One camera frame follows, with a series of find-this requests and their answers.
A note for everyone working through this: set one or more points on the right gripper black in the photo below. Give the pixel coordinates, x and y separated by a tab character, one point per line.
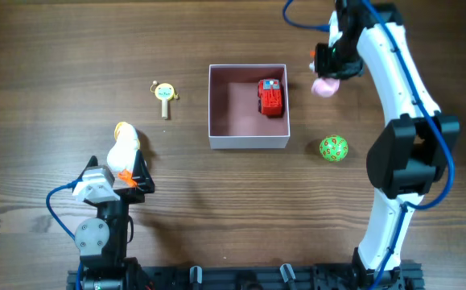
322	61

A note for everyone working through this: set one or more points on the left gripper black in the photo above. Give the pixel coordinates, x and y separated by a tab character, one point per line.
125	193

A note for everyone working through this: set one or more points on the white yellow duck plush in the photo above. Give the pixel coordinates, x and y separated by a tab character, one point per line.
121	156

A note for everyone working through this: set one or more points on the pink pig toy figure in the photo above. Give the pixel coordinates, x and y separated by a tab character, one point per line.
325	87

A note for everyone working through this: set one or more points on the red toy fire truck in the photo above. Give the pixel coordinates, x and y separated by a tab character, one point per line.
270	102

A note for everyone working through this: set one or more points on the green numbered ball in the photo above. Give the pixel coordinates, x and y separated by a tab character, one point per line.
334	148

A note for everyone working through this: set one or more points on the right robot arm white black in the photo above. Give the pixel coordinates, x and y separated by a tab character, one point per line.
410	165

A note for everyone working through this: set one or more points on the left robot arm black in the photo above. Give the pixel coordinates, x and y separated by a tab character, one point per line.
102	240

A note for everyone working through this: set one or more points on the yellow wooden rattle toy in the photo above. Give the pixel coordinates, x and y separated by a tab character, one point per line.
165	92

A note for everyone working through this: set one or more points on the pink open cardboard box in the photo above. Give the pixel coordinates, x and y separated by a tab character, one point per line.
234	121

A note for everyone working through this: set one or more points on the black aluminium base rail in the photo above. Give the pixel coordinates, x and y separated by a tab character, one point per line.
334	276

